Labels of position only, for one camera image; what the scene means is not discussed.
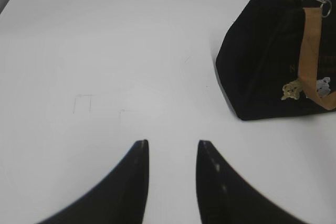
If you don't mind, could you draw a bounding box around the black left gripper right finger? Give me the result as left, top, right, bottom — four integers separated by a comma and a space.
196, 140, 299, 223

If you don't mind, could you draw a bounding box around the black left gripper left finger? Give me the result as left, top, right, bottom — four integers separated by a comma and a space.
42, 140, 149, 224

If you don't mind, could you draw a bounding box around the black canvas tote bag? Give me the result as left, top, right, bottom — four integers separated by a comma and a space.
216, 0, 335, 120

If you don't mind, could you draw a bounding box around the silver carabiner key ring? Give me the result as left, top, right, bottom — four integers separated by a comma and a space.
301, 0, 332, 18

